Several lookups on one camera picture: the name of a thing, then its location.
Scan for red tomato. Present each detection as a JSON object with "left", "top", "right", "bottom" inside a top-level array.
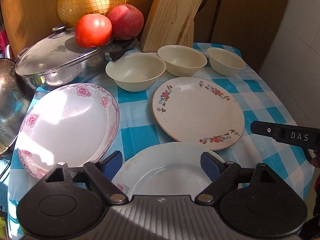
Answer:
[{"left": 75, "top": 14, "right": 112, "bottom": 48}]

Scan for steel pot with lid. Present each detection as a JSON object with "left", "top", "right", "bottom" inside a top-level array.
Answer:
[{"left": 15, "top": 24, "right": 138, "bottom": 90}]

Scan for deep plate pink flowers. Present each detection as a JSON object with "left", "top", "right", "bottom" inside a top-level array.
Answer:
[{"left": 16, "top": 83, "right": 120, "bottom": 179}]

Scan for white plate pink flowers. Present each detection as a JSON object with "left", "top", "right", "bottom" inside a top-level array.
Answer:
[{"left": 112, "top": 142, "right": 212, "bottom": 199}]

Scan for cream bowl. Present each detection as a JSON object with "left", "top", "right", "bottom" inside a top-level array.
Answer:
[
  {"left": 157, "top": 45, "right": 207, "bottom": 77},
  {"left": 207, "top": 47, "right": 246, "bottom": 76},
  {"left": 105, "top": 53, "right": 166, "bottom": 92}
]

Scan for cream plate floral rim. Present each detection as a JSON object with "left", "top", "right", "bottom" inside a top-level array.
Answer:
[{"left": 152, "top": 77, "right": 245, "bottom": 151}]

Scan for steel kettle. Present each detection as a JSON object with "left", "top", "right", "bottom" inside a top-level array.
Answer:
[{"left": 0, "top": 58, "right": 34, "bottom": 157}]

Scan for wooden knife block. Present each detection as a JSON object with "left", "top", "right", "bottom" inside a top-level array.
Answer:
[{"left": 140, "top": 0, "right": 202, "bottom": 52}]

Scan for red apple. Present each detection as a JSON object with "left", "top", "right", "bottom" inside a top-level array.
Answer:
[{"left": 107, "top": 4, "right": 144, "bottom": 40}]

